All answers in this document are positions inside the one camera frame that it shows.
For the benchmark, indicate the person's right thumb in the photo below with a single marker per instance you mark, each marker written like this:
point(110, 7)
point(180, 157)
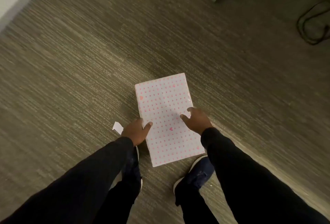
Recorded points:
point(185, 118)

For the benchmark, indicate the person's left hand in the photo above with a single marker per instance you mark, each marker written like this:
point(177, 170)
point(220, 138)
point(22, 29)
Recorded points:
point(134, 131)

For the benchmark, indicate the small white paper scrap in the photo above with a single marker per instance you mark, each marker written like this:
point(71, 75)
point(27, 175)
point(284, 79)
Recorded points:
point(117, 126)

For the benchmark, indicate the person's left trouser leg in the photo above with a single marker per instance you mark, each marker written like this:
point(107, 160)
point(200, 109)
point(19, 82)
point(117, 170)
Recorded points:
point(117, 204)

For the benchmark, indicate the person's left forearm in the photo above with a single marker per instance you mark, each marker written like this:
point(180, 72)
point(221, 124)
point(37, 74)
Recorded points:
point(69, 182)

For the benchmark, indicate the person's trouser leg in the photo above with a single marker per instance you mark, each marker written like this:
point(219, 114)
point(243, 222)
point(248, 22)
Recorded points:
point(198, 209)
point(117, 204)

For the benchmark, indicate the person's dark shoe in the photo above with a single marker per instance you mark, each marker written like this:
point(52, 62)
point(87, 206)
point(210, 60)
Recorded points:
point(136, 166)
point(194, 175)

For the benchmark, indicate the heart-patterned gift box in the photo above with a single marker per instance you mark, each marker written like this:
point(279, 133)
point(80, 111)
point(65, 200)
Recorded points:
point(167, 118)

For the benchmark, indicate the person's right dark shoe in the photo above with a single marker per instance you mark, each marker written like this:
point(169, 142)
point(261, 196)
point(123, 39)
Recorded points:
point(194, 175)

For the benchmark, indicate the person's right forearm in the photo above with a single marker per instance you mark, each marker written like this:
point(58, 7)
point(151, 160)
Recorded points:
point(257, 180)

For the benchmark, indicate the person's left dark shoe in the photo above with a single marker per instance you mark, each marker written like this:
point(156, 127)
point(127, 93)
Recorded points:
point(136, 166)

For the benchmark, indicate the person's right trouser leg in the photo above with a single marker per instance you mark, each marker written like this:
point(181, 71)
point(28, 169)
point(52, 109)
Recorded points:
point(198, 209)

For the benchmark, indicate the person's right hand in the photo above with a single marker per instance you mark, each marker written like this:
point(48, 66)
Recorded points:
point(197, 122)

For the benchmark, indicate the person's left thumb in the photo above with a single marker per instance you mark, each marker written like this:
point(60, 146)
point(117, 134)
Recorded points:
point(147, 126)

